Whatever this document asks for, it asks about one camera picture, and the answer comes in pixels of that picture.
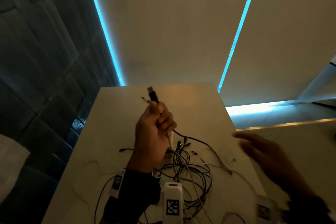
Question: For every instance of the white pillow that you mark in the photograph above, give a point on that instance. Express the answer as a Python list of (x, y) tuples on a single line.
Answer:
[(10, 166)]

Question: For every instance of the window sill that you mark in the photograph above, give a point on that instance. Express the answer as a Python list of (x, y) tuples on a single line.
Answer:
[(270, 116)]

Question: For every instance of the person's left hand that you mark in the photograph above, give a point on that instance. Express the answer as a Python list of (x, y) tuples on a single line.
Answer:
[(151, 137)]

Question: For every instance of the white table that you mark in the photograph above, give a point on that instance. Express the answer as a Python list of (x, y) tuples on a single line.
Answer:
[(199, 105)]

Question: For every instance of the person's right hand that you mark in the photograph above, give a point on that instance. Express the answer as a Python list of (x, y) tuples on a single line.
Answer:
[(270, 158)]

